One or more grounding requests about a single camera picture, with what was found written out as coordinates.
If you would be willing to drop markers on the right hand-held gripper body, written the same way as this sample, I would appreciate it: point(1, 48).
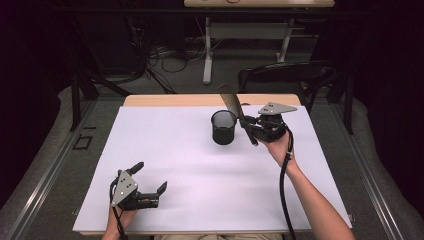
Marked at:
point(271, 128)

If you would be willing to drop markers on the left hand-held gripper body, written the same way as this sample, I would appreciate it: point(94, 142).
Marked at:
point(124, 188)

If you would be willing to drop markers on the black mesh pen holder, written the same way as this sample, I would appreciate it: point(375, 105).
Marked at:
point(224, 131)

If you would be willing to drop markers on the black comb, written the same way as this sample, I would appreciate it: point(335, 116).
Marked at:
point(231, 100)

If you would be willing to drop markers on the person's right hand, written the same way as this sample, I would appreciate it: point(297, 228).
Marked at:
point(281, 150)

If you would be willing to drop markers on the person's left hand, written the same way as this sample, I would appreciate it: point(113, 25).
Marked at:
point(121, 220)

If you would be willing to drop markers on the white table mat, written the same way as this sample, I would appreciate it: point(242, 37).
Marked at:
point(166, 150)

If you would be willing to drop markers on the black folding chair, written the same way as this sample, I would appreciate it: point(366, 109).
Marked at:
point(283, 73)

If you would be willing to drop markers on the black metal stand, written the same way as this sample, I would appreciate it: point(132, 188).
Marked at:
point(76, 100)
point(349, 103)

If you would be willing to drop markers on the white-legged wooden desk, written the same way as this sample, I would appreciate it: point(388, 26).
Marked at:
point(246, 31)

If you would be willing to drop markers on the aluminium floor rail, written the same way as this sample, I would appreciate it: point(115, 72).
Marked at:
point(50, 173)
point(366, 173)

